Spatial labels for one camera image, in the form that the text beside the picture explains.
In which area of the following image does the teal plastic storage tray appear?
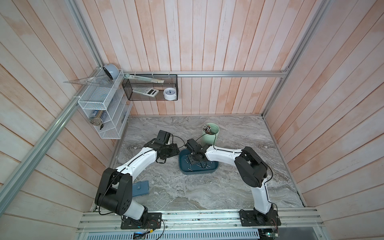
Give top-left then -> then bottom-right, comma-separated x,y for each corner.
179,150 -> 219,175

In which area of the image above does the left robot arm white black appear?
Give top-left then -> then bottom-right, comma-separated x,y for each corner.
95,143 -> 180,221

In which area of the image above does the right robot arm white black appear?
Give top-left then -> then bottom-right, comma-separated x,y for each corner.
185,139 -> 272,215

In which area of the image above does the mint green pencil cup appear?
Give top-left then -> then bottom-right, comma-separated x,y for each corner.
202,123 -> 220,146

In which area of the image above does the pencils bundle in cup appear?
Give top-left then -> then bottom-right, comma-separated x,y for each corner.
203,125 -> 213,135

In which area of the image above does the white tape roll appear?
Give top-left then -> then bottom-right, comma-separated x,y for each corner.
163,88 -> 178,101

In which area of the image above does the white calculator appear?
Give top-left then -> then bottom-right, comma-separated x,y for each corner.
133,88 -> 159,97

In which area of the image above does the rolled silver brush bundle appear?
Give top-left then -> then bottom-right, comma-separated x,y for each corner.
89,110 -> 105,126

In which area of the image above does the clear green ruler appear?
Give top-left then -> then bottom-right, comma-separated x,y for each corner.
124,74 -> 164,84

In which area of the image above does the clear triangle ruler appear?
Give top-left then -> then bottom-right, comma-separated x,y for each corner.
65,76 -> 113,87

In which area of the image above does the light blue round speaker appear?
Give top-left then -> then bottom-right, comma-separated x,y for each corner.
103,64 -> 120,81

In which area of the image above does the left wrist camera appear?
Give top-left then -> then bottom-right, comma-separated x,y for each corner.
155,130 -> 171,146

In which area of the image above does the black wire mesh basket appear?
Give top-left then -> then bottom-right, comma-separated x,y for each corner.
122,75 -> 179,101

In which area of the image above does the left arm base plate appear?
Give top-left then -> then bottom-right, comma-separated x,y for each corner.
121,212 -> 162,230

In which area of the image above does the white wire mesh shelf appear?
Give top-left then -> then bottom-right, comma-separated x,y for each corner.
78,69 -> 133,140

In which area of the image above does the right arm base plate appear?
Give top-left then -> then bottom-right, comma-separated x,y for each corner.
239,208 -> 281,227

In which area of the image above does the horizontal aluminium wall rail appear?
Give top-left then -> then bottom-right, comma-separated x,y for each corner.
124,71 -> 287,78

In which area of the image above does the aluminium front rail frame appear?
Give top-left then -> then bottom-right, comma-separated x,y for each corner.
77,208 -> 330,240

